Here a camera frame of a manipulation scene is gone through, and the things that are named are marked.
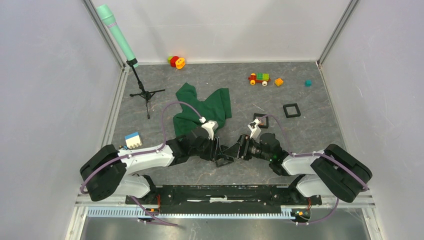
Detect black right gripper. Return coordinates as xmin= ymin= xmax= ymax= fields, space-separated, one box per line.
xmin=222 ymin=133 xmax=272 ymax=162

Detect black display frame box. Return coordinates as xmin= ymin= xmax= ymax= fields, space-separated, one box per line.
xmin=253 ymin=113 xmax=269 ymax=129

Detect green fabric garment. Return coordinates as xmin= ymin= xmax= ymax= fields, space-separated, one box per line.
xmin=173 ymin=83 xmax=233 ymax=137

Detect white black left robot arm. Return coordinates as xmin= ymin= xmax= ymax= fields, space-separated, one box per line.
xmin=79 ymin=127 xmax=232 ymax=204

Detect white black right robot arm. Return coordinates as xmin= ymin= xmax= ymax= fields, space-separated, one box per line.
xmin=223 ymin=133 xmax=373 ymax=204

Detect colourful toy brick car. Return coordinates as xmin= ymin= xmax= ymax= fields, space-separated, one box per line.
xmin=248 ymin=73 xmax=271 ymax=87

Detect orange toy brick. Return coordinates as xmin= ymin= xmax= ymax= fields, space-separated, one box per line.
xmin=274 ymin=78 xmax=284 ymax=87

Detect blue white toy brick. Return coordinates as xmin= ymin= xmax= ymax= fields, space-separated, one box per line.
xmin=124 ymin=132 xmax=143 ymax=150

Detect black tripod microphone stand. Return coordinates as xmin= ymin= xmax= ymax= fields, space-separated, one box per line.
xmin=126 ymin=58 xmax=165 ymax=119

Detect teal small cube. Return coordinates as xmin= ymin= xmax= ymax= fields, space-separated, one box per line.
xmin=304 ymin=79 xmax=312 ymax=87

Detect red orange green toy blocks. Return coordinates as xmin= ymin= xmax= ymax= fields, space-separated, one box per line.
xmin=167 ymin=55 xmax=186 ymax=70

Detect mint green microphone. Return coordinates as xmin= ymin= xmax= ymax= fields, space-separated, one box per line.
xmin=96 ymin=4 xmax=138 ymax=67

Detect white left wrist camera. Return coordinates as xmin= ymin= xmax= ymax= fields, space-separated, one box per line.
xmin=199 ymin=116 xmax=219 ymax=140

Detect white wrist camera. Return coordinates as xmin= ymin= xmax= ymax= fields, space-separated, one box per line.
xmin=199 ymin=116 xmax=219 ymax=140
xmin=247 ymin=118 xmax=261 ymax=140

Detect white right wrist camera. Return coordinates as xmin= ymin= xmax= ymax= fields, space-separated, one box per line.
xmin=247 ymin=118 xmax=261 ymax=140

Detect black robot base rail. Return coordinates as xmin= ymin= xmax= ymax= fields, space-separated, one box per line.
xmin=138 ymin=184 xmax=322 ymax=214

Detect black square frame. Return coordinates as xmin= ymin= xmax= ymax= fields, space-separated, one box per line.
xmin=283 ymin=103 xmax=301 ymax=119

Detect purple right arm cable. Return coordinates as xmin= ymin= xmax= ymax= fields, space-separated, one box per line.
xmin=258 ymin=114 xmax=370 ymax=226

